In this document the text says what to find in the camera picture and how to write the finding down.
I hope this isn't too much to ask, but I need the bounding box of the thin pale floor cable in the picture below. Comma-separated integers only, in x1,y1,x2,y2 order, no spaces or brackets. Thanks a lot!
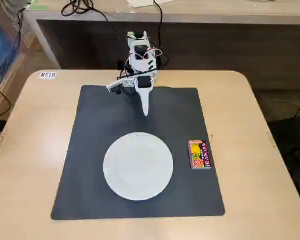
267,97,300,118

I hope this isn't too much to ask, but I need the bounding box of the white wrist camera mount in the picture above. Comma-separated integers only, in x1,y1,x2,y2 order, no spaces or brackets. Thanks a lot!
105,79,131,96

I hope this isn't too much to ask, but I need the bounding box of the hanging black cable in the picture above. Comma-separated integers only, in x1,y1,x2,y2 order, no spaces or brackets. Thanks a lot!
152,0,170,66

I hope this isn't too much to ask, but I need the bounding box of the blue plastic container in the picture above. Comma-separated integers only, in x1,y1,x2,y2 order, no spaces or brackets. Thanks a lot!
0,13,19,76

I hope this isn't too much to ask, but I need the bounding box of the dark grey mat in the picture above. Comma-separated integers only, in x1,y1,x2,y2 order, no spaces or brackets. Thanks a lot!
50,84,226,221

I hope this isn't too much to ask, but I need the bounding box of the black floor cable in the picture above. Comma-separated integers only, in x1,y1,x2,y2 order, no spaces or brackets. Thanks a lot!
0,84,12,119

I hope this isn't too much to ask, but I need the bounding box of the white paper sheet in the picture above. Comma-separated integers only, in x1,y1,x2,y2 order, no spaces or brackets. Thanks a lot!
126,0,175,8

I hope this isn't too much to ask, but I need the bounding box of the green tape strip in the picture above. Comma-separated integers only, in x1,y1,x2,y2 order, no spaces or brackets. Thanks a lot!
24,0,50,11

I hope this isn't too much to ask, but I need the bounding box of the white pointed gripper finger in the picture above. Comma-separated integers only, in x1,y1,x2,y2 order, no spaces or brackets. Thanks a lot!
135,87,152,118

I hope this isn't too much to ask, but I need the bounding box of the white round plate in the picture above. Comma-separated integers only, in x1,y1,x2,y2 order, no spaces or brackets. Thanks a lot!
103,131,175,202

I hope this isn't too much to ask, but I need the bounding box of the colourful candy box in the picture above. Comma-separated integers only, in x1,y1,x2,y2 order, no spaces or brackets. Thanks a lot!
187,139,214,171

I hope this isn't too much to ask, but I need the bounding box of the black office chair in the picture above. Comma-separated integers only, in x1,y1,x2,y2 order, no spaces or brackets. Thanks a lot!
266,114,300,201

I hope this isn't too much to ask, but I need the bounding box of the beige background bench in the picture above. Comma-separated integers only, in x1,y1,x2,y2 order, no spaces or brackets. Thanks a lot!
23,0,300,70

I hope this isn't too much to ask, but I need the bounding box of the thin black side cable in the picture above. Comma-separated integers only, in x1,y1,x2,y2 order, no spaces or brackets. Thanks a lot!
14,6,26,52

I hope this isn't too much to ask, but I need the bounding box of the looped black cable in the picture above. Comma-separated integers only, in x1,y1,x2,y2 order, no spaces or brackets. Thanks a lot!
61,0,109,24

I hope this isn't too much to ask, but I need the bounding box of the white MT18 table label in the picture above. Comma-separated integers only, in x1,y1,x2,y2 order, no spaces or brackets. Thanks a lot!
38,71,57,81

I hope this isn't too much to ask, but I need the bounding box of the black camera cable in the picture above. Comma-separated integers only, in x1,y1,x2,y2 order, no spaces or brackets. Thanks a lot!
117,58,139,80

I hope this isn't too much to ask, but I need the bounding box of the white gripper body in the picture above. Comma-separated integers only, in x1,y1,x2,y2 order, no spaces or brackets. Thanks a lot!
129,70,158,90

